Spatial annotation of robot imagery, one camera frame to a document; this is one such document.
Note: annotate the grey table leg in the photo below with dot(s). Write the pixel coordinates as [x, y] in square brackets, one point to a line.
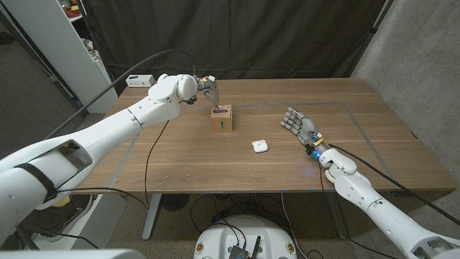
[336, 216]

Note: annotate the black sneaker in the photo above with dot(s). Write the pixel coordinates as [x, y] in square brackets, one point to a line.
[72, 214]

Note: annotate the black torso antenna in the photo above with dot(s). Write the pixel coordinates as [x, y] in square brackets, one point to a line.
[256, 248]

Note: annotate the small wooden box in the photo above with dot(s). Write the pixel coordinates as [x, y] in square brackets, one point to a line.
[221, 124]

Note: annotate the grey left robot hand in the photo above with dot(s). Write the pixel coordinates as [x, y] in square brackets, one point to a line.
[211, 88]

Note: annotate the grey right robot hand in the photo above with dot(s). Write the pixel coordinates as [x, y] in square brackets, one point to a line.
[305, 129]

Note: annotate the red shelf item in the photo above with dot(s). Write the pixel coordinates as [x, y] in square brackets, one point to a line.
[73, 12]

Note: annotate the white shelf cabinet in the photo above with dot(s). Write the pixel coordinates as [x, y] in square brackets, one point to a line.
[64, 54]

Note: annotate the black backdrop stand pole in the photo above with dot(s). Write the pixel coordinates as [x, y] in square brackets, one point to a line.
[373, 30]

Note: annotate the black curtain backdrop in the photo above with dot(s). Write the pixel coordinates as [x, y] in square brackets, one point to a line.
[233, 36]

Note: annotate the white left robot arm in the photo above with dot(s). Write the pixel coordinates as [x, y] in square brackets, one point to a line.
[108, 126]

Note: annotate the white table leg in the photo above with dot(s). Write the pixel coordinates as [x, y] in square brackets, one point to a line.
[152, 216]

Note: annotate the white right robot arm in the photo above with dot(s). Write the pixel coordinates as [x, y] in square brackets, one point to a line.
[377, 208]

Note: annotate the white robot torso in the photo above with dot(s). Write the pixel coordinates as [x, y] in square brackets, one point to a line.
[223, 237]

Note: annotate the white AirPods case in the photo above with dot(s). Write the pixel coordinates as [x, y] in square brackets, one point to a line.
[259, 146]

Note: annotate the white power strip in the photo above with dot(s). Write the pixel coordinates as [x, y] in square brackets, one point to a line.
[142, 82]

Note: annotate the round black floor grille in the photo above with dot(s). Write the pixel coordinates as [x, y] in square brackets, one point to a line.
[175, 202]

